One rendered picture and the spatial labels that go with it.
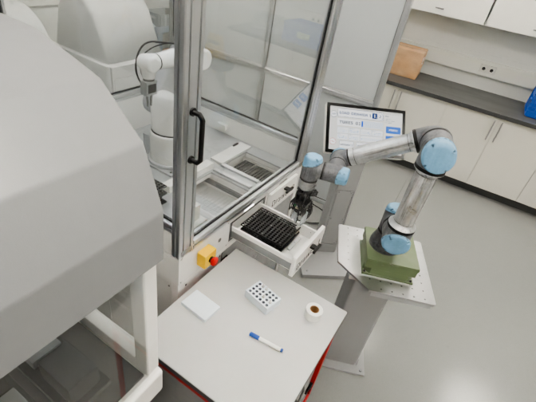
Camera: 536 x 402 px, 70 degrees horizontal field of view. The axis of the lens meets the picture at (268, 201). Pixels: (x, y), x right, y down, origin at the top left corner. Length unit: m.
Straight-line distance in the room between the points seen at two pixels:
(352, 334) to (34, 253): 1.84
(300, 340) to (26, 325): 1.05
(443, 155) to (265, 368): 0.97
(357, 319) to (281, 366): 0.79
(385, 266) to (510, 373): 1.39
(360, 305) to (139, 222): 1.51
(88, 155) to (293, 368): 1.06
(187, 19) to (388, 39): 2.13
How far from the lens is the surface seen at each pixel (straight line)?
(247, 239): 1.72
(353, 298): 2.06
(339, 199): 2.75
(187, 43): 1.11
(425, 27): 5.01
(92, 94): 0.79
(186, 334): 1.52
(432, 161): 1.48
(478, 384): 2.84
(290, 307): 1.65
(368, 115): 2.53
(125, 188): 0.76
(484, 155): 4.54
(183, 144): 1.21
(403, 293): 1.91
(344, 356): 2.44
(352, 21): 3.10
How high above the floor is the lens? 2.01
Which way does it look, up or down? 35 degrees down
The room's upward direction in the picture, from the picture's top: 11 degrees clockwise
